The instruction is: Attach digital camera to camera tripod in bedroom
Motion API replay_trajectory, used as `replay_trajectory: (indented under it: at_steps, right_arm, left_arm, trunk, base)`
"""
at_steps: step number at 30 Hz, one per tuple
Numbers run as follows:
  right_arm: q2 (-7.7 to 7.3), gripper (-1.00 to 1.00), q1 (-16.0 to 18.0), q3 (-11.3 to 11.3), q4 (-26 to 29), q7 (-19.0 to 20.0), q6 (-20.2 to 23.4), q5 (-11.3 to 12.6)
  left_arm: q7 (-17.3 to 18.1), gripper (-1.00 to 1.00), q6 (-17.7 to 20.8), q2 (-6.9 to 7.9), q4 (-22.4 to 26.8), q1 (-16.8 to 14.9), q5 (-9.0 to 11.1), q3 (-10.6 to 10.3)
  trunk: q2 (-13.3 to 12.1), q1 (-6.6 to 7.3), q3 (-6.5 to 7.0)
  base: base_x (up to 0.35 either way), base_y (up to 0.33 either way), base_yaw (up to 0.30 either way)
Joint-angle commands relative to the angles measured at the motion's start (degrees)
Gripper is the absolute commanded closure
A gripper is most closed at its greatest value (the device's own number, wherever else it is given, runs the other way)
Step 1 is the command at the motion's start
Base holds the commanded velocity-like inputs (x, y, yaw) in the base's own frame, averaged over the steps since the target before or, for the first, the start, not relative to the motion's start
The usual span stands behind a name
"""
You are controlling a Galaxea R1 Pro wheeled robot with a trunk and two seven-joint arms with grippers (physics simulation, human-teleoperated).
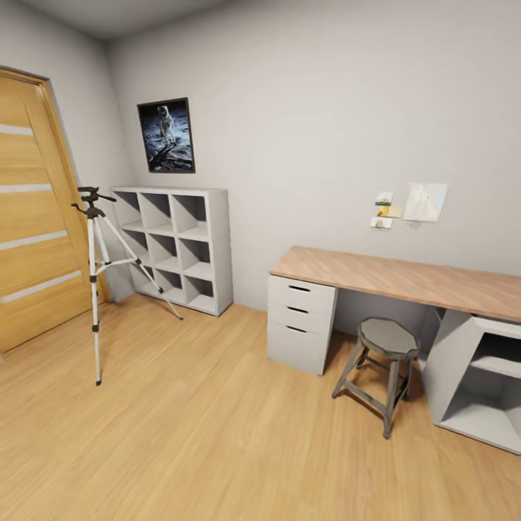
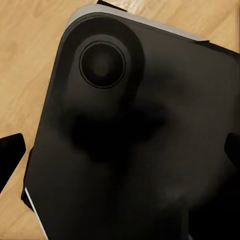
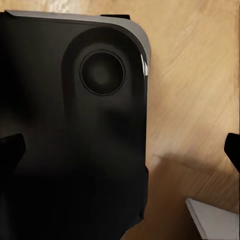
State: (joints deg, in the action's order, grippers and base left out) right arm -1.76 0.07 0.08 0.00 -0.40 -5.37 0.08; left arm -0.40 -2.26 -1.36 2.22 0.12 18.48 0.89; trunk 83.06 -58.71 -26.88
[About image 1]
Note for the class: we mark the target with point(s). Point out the painting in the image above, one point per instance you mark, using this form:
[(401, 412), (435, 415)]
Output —
[(167, 135)]

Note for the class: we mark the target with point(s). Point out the taboret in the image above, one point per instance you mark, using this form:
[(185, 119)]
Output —
[(391, 339)]

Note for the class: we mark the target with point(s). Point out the door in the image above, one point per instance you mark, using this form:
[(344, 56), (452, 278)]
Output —
[(44, 253)]

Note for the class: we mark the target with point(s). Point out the desk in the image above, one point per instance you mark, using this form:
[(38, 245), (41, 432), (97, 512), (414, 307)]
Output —
[(470, 342)]

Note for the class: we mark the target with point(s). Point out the bookcase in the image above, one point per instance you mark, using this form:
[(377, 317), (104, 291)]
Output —
[(159, 224)]

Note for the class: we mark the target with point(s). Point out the map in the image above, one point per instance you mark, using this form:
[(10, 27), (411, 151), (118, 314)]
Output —
[(425, 201), (394, 212)]

